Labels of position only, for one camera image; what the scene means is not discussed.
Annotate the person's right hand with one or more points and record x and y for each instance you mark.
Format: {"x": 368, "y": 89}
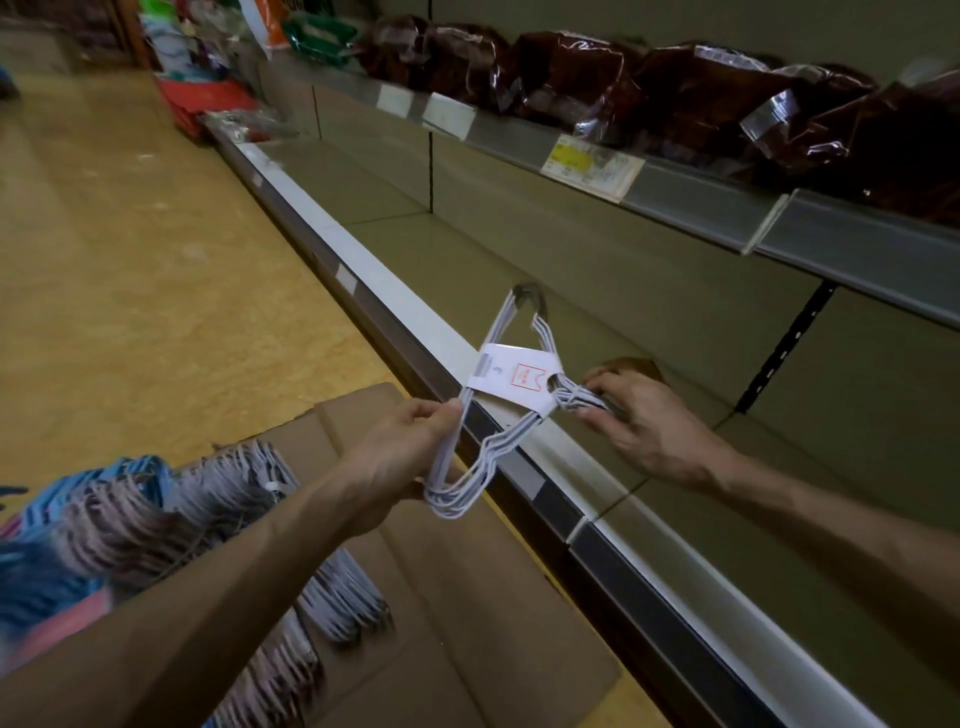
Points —
{"x": 660, "y": 431}

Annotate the person's left hand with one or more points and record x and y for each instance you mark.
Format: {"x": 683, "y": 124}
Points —
{"x": 397, "y": 461}

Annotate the grey hanger bundle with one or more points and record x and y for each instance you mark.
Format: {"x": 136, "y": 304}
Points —
{"x": 345, "y": 600}
{"x": 240, "y": 469}
{"x": 514, "y": 375}

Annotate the grey store shelf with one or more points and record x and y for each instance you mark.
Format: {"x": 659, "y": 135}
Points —
{"x": 600, "y": 247}

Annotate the rose gold metal hanger bundle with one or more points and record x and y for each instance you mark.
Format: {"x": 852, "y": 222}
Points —
{"x": 120, "y": 525}

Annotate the person's left forearm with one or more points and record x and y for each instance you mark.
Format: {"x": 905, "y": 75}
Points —
{"x": 187, "y": 622}

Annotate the person's right forearm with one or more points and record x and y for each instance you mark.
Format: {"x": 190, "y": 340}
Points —
{"x": 862, "y": 540}

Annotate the flattened brown cardboard box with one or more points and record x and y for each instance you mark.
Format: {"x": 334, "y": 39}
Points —
{"x": 465, "y": 600}

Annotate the row of brown wrapped packets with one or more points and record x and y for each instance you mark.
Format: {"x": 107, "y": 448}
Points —
{"x": 675, "y": 97}

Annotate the clear wrapped packet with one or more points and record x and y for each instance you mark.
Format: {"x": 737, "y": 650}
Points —
{"x": 247, "y": 126}

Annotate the pile of colourful small goods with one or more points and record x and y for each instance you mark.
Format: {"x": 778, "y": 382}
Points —
{"x": 217, "y": 45}

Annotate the orange printed bag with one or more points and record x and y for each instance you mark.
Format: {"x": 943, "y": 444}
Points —
{"x": 266, "y": 19}

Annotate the white bucket stack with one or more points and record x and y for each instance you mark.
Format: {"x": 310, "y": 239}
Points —
{"x": 161, "y": 45}

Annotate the blue plastic item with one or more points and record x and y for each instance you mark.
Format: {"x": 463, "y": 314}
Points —
{"x": 6, "y": 82}

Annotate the small brown cardboard box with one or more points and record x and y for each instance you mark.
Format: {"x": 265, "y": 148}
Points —
{"x": 30, "y": 52}

